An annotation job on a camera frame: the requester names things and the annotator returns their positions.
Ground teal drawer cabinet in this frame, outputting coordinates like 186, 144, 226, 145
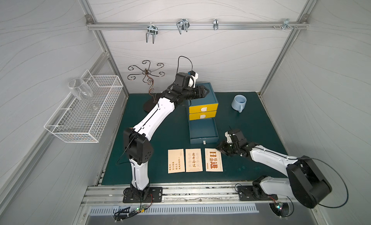
186, 82, 218, 119

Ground white wire basket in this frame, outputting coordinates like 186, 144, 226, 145
44, 70, 123, 143

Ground teal bottom drawer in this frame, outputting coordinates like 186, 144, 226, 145
188, 118, 219, 144

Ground white vent grille strip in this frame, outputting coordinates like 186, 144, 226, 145
89, 203, 259, 216

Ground beige postcard bold red characters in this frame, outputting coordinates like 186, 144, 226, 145
205, 148, 223, 172

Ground beige postcard large red characters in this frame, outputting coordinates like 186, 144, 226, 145
185, 149, 203, 172

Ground light blue mug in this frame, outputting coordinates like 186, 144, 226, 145
231, 94, 247, 113

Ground small metal clip hook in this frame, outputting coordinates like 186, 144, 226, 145
213, 19, 219, 31

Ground aluminium top rail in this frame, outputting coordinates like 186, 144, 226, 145
87, 21, 310, 31

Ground metal bracket hook right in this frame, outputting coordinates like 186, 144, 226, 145
273, 19, 298, 31

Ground round black floor port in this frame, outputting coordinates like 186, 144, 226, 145
269, 202, 292, 218

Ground beige postcard small red text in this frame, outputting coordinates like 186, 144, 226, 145
168, 149, 185, 174

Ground clear wine glass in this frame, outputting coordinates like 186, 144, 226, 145
68, 78, 98, 111

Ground right black cable loop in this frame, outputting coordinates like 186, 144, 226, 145
304, 157, 349, 209

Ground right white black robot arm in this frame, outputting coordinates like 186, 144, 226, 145
216, 129, 332, 209

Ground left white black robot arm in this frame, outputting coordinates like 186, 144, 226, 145
123, 71, 209, 200

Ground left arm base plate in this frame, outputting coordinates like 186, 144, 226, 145
122, 186, 163, 203

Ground left black cable bundle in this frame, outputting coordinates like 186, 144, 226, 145
113, 192, 154, 223

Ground brown metal jewelry stand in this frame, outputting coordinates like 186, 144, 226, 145
127, 60, 165, 112

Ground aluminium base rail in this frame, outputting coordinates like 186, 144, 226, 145
81, 182, 319, 207

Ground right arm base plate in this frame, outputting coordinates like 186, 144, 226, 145
234, 184, 278, 201

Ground metal double hook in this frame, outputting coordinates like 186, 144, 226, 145
146, 24, 158, 44

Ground metal wire hook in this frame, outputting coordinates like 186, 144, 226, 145
176, 19, 190, 34

